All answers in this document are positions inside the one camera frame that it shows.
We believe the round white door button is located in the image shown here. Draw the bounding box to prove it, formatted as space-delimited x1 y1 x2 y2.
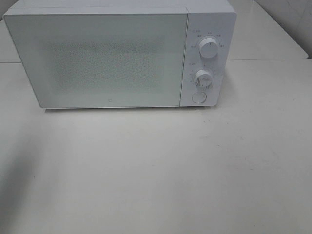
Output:
192 92 207 104

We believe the upper white power knob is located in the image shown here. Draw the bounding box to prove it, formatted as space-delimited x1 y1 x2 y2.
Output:
198 37 219 59

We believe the white microwave oven body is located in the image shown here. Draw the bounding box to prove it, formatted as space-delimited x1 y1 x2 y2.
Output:
3 0 237 107

